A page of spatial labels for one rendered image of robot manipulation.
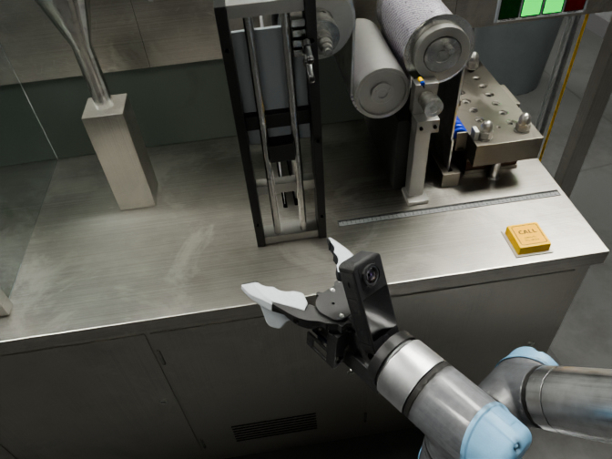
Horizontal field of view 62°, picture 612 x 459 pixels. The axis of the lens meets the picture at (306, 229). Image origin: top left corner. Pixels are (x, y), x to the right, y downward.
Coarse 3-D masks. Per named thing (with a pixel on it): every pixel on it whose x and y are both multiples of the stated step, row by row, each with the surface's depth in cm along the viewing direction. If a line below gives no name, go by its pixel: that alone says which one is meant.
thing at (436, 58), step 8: (440, 40) 101; (448, 40) 101; (456, 40) 102; (432, 48) 102; (440, 48) 102; (456, 48) 103; (424, 56) 103; (432, 56) 103; (440, 56) 103; (448, 56) 104; (456, 56) 104; (432, 64) 104; (440, 64) 105; (448, 64) 105
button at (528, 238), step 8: (520, 224) 114; (528, 224) 113; (536, 224) 113; (512, 232) 112; (520, 232) 112; (528, 232) 112; (536, 232) 111; (512, 240) 112; (520, 240) 110; (528, 240) 110; (536, 240) 110; (544, 240) 110; (520, 248) 109; (528, 248) 109; (536, 248) 109; (544, 248) 110
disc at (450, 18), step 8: (440, 16) 100; (448, 16) 100; (456, 16) 100; (424, 24) 100; (432, 24) 101; (456, 24) 101; (464, 24) 101; (416, 32) 101; (464, 32) 103; (472, 32) 103; (408, 40) 102; (416, 40) 102; (472, 40) 104; (408, 48) 103; (472, 48) 105; (408, 56) 105; (408, 64) 106; (424, 64) 106; (464, 64) 108; (408, 72) 107; (416, 72) 107; (440, 80) 110
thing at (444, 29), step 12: (444, 24) 100; (420, 36) 102; (432, 36) 101; (456, 36) 101; (420, 48) 102; (468, 48) 103; (420, 60) 104; (420, 72) 106; (432, 72) 106; (444, 72) 106; (456, 72) 107
